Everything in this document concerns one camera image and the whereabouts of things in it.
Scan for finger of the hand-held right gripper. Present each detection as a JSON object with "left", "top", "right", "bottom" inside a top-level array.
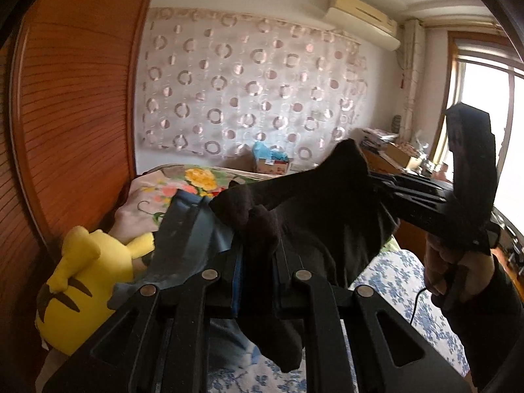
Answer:
[
  {"left": 372, "top": 190, "right": 451, "bottom": 235},
  {"left": 366, "top": 170, "right": 449, "bottom": 198}
]

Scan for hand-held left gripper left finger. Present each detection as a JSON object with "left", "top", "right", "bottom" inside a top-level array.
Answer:
[{"left": 43, "top": 249, "right": 248, "bottom": 393}]

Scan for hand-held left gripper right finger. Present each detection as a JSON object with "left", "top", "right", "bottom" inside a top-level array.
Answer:
[{"left": 278, "top": 250, "right": 473, "bottom": 393}]

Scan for black pants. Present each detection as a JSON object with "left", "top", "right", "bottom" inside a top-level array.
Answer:
[{"left": 210, "top": 138, "right": 400, "bottom": 373}]

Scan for person's right forearm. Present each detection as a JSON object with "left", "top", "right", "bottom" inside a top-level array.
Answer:
[{"left": 440, "top": 254, "right": 524, "bottom": 389}]

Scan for grey-blue folded pants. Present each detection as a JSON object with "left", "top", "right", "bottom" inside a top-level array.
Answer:
[{"left": 108, "top": 190, "right": 243, "bottom": 309}]

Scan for person's right hand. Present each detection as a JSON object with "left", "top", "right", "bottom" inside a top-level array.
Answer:
[{"left": 423, "top": 231, "right": 497, "bottom": 300}]

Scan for wooden desk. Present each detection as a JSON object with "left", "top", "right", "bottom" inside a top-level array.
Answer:
[{"left": 360, "top": 147, "right": 455, "bottom": 255}]

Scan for open cardboard box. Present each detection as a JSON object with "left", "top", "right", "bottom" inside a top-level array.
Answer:
[{"left": 379, "top": 141, "right": 426, "bottom": 169}]

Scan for stack of magazines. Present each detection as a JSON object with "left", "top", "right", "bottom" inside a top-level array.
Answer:
[{"left": 360, "top": 128, "right": 400, "bottom": 150}]

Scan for wood framed window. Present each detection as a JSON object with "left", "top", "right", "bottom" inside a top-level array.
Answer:
[{"left": 430, "top": 28, "right": 524, "bottom": 230}]

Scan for blue floral bed sheet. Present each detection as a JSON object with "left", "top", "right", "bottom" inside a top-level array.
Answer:
[{"left": 205, "top": 249, "right": 471, "bottom": 393}]

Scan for narrow lace curtain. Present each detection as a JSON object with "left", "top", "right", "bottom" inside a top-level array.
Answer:
[{"left": 399, "top": 20, "right": 428, "bottom": 144}]

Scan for floral pillow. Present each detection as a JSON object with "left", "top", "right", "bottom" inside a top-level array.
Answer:
[{"left": 112, "top": 164, "right": 263, "bottom": 246}]

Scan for colourful cardboard box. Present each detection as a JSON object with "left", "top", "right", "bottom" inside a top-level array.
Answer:
[{"left": 257, "top": 158, "right": 292, "bottom": 175}]

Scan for brown bag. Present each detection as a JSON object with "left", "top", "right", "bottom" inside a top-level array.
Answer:
[{"left": 235, "top": 144, "right": 257, "bottom": 171}]

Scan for yellow plush toy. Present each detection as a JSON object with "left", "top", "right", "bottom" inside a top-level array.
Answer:
[{"left": 35, "top": 225, "right": 156, "bottom": 355}]

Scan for white air conditioner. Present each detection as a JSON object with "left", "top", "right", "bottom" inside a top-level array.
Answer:
[{"left": 325, "top": 0, "right": 402, "bottom": 52}]

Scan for circle pattern curtain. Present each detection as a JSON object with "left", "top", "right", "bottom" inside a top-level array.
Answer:
[{"left": 137, "top": 6, "right": 369, "bottom": 168}]

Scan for wooden headboard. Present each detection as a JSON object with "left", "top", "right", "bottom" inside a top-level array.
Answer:
[{"left": 0, "top": 0, "right": 164, "bottom": 377}]

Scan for black cable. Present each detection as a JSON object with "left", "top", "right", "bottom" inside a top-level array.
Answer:
[{"left": 408, "top": 287, "right": 435, "bottom": 325}]

